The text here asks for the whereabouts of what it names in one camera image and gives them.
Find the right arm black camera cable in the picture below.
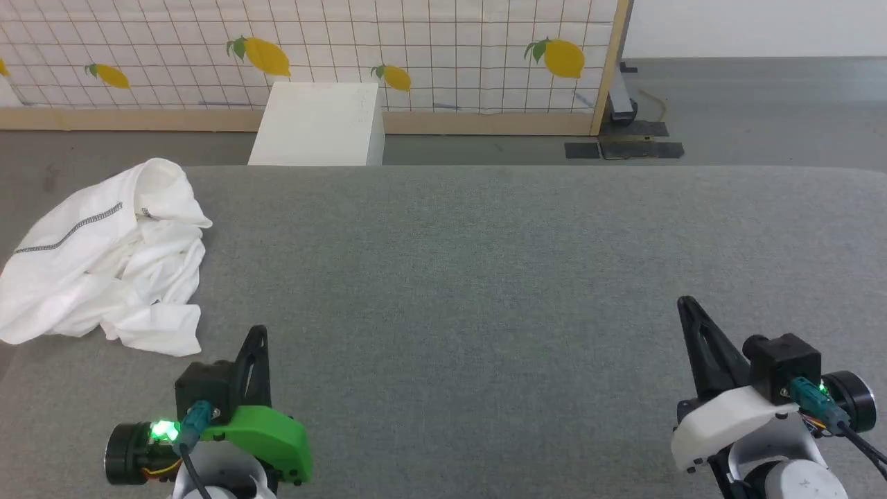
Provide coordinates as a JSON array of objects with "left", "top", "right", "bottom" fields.
[{"left": 789, "top": 378, "right": 887, "bottom": 479}]

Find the white long sleeve garment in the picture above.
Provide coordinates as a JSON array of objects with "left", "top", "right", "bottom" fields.
[{"left": 0, "top": 158, "right": 213, "bottom": 358}]

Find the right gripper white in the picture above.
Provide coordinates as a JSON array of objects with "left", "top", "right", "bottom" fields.
[{"left": 671, "top": 296, "right": 877, "bottom": 473}]

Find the white rectangular box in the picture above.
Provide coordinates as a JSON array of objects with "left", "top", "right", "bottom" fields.
[{"left": 247, "top": 82, "right": 385, "bottom": 167}]

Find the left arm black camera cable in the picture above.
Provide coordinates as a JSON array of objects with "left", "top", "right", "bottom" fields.
[{"left": 177, "top": 401, "right": 213, "bottom": 499}]

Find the long black floor tape strip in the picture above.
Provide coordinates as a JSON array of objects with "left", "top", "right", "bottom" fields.
[{"left": 599, "top": 141, "right": 685, "bottom": 161}]

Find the grey fabric covered table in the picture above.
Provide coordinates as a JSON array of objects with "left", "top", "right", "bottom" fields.
[{"left": 0, "top": 165, "right": 887, "bottom": 499}]

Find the grey metal partition foot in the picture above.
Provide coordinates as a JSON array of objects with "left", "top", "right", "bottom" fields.
[{"left": 608, "top": 61, "right": 640, "bottom": 127}]

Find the lemon print partition screen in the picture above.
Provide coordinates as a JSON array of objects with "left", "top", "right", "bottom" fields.
[{"left": 0, "top": 0, "right": 631, "bottom": 136}]

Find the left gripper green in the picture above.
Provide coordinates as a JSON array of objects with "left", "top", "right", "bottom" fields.
[{"left": 104, "top": 324, "right": 313, "bottom": 486}]

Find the thin yellowish floor cable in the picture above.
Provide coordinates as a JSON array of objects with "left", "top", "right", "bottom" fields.
[{"left": 638, "top": 88, "right": 668, "bottom": 123}]

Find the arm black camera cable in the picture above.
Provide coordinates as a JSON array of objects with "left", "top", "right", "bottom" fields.
[
  {"left": 177, "top": 401, "right": 213, "bottom": 499},
  {"left": 789, "top": 378, "right": 887, "bottom": 479}
]

